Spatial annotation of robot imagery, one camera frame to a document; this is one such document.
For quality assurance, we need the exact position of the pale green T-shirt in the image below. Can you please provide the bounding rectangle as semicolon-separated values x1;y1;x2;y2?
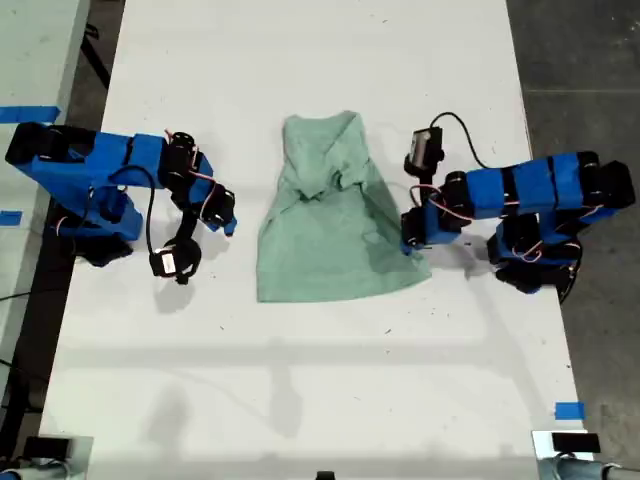
255;109;434;304

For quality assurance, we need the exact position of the black stand leg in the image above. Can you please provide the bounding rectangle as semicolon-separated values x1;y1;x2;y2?
79;7;112;91

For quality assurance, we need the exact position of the long blue tape strip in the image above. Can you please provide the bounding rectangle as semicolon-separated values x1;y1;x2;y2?
0;104;62;125

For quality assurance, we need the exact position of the square blue tape patch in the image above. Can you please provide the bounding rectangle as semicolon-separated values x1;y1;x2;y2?
554;401;586;421

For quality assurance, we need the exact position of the grey metal plate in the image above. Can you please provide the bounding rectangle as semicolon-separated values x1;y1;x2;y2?
530;428;595;480
38;434;95;480

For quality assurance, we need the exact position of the white side table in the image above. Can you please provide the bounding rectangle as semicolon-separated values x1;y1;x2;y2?
0;0;92;366

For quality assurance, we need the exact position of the small black box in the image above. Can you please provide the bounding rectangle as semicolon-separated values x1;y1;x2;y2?
551;432;601;454
23;435;74;460

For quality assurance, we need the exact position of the grey metal tube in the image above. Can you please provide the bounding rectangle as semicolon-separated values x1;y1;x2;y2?
537;452;640;480
0;462;69;480

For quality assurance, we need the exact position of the black camera stalk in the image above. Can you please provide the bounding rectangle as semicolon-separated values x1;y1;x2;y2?
162;197;203;287
409;169;436;206

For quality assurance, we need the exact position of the black camera box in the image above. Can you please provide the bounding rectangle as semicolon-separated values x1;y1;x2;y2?
403;127;445;176
149;249;177;279

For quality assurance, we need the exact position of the black camera cable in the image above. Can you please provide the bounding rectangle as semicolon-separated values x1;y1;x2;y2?
429;112;501;171
74;166;157;266

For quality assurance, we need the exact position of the black base cable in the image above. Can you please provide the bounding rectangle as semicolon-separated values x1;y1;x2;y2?
558;239;585;306

